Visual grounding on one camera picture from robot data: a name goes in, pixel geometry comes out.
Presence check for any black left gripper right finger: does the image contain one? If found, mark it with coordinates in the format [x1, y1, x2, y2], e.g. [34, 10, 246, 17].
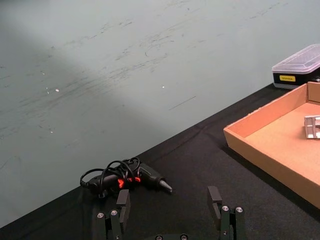
[207, 185, 245, 240]

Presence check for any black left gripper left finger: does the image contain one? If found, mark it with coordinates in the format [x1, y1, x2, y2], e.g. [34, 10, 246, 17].
[96, 189, 131, 240]

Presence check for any black table cloth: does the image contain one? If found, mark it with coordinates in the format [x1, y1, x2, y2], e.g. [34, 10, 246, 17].
[0, 82, 320, 240]

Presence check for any shallow brown cardboard tray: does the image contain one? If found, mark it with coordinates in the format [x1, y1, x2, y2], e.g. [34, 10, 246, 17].
[223, 81, 320, 210]

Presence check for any clear plastic case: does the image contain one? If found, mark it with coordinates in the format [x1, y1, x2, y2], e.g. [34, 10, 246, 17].
[271, 43, 320, 90]

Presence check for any black corded glue gun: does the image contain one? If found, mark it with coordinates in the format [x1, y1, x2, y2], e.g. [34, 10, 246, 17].
[79, 156, 173, 199]

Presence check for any plain pale wall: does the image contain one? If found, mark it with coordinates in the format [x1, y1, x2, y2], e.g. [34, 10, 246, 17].
[0, 0, 320, 229]

